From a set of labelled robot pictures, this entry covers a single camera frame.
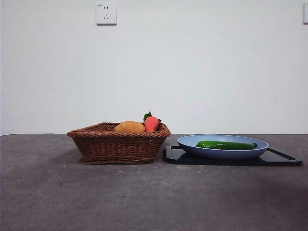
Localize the light blue round plate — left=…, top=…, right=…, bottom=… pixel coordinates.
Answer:
left=177, top=134, right=269, bottom=161

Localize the green pepper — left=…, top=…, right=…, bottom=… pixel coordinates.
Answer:
left=196, top=140, right=257, bottom=151

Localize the orange carrot with green top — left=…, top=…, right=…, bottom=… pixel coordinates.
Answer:
left=143, top=110, right=162, bottom=132

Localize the brown wicker basket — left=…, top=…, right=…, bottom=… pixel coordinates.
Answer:
left=66, top=122, right=171, bottom=166

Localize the black rectangular tray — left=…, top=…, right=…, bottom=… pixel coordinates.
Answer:
left=165, top=145, right=303, bottom=167

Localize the white wall socket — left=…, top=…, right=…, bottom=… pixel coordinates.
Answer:
left=96, top=2, right=118, bottom=26

